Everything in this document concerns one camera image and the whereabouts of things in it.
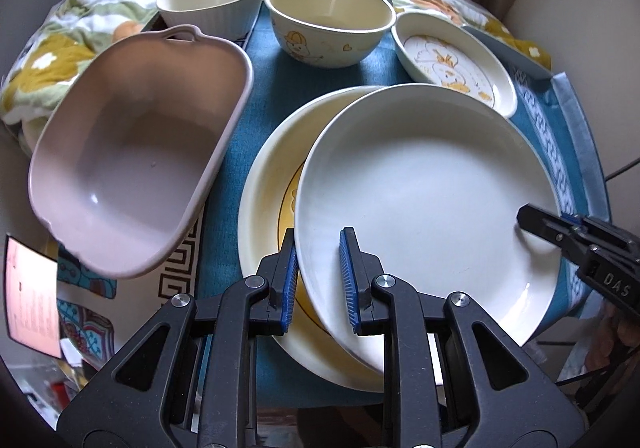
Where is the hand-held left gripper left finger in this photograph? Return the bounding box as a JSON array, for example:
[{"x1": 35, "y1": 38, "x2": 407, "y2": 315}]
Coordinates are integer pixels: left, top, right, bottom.
[{"x1": 56, "y1": 227, "x2": 301, "y2": 448}]

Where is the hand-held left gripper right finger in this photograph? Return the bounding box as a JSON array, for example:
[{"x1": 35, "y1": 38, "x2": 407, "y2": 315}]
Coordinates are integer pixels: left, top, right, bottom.
[{"x1": 340, "y1": 227, "x2": 586, "y2": 448}]

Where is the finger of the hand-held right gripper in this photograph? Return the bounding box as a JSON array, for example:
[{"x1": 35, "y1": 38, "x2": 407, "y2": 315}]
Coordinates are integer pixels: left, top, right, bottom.
[{"x1": 517, "y1": 204, "x2": 593, "y2": 259}]

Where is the large cream yellow-ring plate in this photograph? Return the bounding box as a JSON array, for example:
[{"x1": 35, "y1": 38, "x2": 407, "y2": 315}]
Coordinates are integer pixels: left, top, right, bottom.
[{"x1": 237, "y1": 86, "x2": 388, "y2": 391}]

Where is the large white plate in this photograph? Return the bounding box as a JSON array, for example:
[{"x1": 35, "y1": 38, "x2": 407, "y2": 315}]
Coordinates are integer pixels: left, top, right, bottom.
[{"x1": 294, "y1": 84, "x2": 563, "y2": 374}]

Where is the pink plastic basin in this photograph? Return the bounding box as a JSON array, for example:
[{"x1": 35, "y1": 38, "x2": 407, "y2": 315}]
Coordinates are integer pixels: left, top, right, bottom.
[{"x1": 27, "y1": 25, "x2": 253, "y2": 279}]

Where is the cream duck print bowl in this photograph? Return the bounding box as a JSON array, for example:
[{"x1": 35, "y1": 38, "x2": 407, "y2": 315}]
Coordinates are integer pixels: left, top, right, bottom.
[{"x1": 264, "y1": 0, "x2": 396, "y2": 68}]

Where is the person's right hand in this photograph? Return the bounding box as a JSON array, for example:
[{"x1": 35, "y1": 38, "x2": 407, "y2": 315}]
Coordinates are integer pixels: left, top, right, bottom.
[{"x1": 597, "y1": 300, "x2": 640, "y2": 374}]

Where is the pale blue rectangular plate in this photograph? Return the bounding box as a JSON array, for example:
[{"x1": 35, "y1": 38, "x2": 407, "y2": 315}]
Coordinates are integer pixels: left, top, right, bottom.
[{"x1": 460, "y1": 24, "x2": 553, "y2": 79}]

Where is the small duck print plate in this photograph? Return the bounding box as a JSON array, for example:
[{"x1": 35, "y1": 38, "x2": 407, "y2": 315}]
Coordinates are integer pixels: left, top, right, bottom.
[{"x1": 391, "y1": 12, "x2": 518, "y2": 119}]

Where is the blue patterned tablecloth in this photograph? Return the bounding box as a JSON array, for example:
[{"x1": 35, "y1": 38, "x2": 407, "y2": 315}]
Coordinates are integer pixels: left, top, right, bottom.
[{"x1": 195, "y1": 2, "x2": 612, "y2": 409}]

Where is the pink paper sheet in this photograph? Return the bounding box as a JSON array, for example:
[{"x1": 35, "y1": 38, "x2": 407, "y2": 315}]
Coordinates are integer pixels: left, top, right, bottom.
[{"x1": 5, "y1": 235, "x2": 63, "y2": 359}]

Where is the floral quilted blanket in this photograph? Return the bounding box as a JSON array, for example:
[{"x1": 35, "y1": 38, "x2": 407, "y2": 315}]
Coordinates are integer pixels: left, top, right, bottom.
[{"x1": 0, "y1": 0, "x2": 553, "y2": 153}]

